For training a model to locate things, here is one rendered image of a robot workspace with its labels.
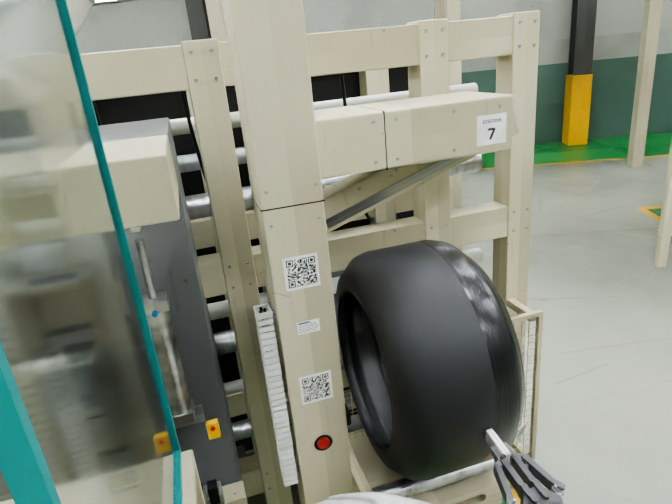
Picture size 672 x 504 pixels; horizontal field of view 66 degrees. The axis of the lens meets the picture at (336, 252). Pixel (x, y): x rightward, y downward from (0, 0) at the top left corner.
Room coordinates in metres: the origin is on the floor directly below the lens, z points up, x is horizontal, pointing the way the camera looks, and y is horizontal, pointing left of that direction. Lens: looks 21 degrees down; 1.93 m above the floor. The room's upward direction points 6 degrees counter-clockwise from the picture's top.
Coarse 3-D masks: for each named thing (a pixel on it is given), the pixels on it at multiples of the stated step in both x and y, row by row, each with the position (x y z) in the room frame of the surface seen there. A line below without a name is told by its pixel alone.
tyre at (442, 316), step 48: (432, 240) 1.23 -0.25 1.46; (384, 288) 1.03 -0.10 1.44; (432, 288) 1.01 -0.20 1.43; (480, 288) 1.02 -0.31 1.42; (384, 336) 0.96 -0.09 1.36; (432, 336) 0.92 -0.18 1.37; (480, 336) 0.94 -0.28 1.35; (384, 384) 1.32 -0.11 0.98; (432, 384) 0.87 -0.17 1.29; (480, 384) 0.89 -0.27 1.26; (384, 432) 1.17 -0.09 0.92; (432, 432) 0.85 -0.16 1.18; (480, 432) 0.88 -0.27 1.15
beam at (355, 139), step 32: (448, 96) 1.53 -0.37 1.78; (480, 96) 1.45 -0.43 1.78; (512, 96) 1.42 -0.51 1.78; (320, 128) 1.28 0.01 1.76; (352, 128) 1.30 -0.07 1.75; (384, 128) 1.32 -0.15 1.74; (416, 128) 1.35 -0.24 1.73; (448, 128) 1.37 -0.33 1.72; (320, 160) 1.28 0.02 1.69; (352, 160) 1.30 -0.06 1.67; (384, 160) 1.32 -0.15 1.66; (416, 160) 1.35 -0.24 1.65
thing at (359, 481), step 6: (354, 456) 1.06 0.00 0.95; (354, 462) 1.04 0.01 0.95; (354, 468) 1.02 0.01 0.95; (360, 468) 1.02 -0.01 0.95; (354, 474) 1.00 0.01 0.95; (360, 474) 1.00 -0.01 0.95; (354, 480) 0.99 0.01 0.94; (360, 480) 0.98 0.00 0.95; (366, 480) 0.98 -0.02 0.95; (354, 486) 0.99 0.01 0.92; (360, 486) 0.96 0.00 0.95; (366, 486) 0.96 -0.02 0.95; (354, 492) 1.00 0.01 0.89
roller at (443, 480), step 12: (468, 468) 1.02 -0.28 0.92; (480, 468) 1.02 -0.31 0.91; (492, 468) 1.03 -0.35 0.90; (396, 480) 1.00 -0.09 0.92; (408, 480) 0.99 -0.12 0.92; (420, 480) 0.99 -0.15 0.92; (432, 480) 0.99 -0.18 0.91; (444, 480) 0.99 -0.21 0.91; (456, 480) 1.00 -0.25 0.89; (384, 492) 0.96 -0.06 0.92; (396, 492) 0.96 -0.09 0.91; (408, 492) 0.97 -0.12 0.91; (420, 492) 0.98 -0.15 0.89
